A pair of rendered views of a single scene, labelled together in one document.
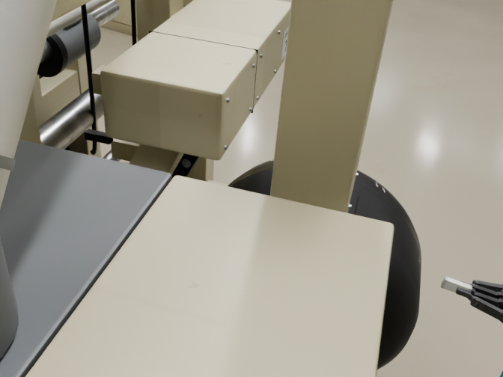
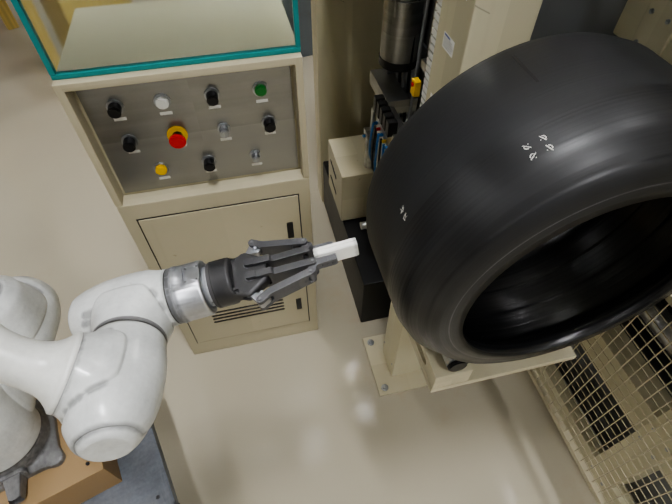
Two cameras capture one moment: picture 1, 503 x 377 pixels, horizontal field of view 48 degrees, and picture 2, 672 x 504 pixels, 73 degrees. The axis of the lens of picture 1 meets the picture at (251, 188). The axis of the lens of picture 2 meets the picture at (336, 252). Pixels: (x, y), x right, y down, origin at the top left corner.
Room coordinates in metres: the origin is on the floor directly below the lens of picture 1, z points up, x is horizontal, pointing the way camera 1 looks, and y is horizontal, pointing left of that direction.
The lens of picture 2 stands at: (1.46, -0.74, 1.80)
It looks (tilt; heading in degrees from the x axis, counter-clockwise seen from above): 51 degrees down; 154
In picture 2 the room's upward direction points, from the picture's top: straight up
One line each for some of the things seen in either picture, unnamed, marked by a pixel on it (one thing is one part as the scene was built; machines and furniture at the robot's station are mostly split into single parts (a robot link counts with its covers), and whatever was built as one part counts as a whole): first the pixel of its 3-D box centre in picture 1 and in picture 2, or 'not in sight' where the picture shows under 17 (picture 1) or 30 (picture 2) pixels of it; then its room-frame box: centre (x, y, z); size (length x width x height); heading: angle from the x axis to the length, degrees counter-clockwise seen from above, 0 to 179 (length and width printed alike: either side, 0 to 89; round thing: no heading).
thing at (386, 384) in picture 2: not in sight; (401, 359); (0.80, -0.11, 0.01); 0.27 x 0.27 x 0.02; 77
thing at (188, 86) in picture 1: (213, 60); not in sight; (1.25, 0.12, 1.71); 0.61 x 0.25 x 0.15; 167
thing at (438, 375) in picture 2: not in sight; (424, 312); (1.03, -0.28, 0.84); 0.36 x 0.09 x 0.06; 167
